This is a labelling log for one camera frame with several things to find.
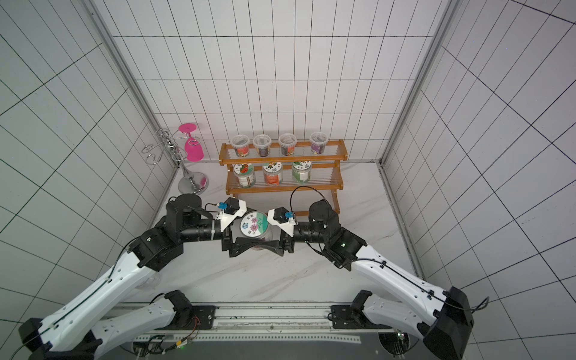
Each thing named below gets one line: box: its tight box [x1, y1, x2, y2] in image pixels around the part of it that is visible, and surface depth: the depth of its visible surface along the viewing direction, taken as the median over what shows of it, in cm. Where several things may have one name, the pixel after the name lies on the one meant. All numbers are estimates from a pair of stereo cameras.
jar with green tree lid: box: [291, 160, 312, 184], surface depth 89 cm
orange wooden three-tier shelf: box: [218, 138, 349, 216], surface depth 89 cm
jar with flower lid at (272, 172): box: [262, 161, 283, 186], surface depth 88 cm
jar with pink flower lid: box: [240, 210, 272, 251], surface depth 59 cm
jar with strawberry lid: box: [233, 162, 256, 189], surface depth 87 cm
